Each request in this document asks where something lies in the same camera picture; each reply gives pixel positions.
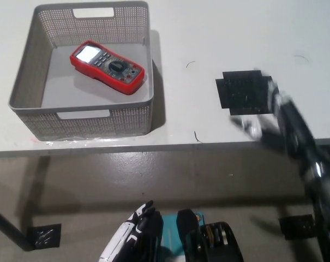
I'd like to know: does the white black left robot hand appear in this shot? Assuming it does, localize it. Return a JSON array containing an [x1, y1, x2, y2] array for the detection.
[[98, 200, 157, 262]]

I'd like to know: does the red digital multimeter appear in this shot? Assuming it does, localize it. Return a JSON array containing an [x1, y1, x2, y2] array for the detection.
[[69, 40, 146, 96]]

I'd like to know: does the black floor tape patch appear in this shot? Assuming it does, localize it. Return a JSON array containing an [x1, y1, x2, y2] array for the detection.
[[278, 214, 317, 241], [26, 223, 63, 250]]

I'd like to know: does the clear tape strip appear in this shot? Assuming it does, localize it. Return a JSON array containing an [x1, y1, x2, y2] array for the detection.
[[45, 136, 119, 147]]

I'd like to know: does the black metal table leg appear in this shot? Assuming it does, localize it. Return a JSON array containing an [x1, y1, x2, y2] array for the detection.
[[0, 203, 36, 252]]

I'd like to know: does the grey perforated plastic basket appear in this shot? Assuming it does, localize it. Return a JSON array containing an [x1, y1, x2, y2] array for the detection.
[[8, 1, 155, 142]]

